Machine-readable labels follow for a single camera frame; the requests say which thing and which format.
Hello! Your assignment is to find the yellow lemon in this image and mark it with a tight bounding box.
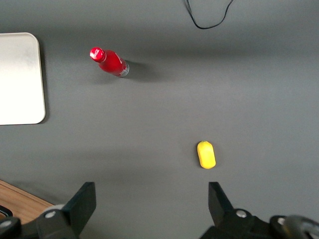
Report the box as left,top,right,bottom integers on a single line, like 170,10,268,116
196,140,217,169

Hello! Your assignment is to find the thin black loose cable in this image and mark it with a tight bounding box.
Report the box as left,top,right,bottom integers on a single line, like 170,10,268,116
184,0,235,30

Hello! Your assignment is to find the black wire drawer handle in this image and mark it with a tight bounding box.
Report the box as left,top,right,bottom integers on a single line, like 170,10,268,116
0,204,13,218

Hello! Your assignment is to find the cream rectangular tray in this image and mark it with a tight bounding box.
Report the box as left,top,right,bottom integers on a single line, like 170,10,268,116
0,32,46,125

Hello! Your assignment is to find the wooden two-drawer cabinet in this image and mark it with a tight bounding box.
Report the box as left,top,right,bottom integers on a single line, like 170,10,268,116
0,179,55,225

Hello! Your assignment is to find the red soda bottle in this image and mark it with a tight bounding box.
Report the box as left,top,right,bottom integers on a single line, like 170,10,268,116
89,46,130,78

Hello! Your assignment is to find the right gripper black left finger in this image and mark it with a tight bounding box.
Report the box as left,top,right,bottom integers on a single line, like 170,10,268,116
36,181,97,239

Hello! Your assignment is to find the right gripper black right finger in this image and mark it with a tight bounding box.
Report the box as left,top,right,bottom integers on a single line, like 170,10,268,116
199,181,272,239

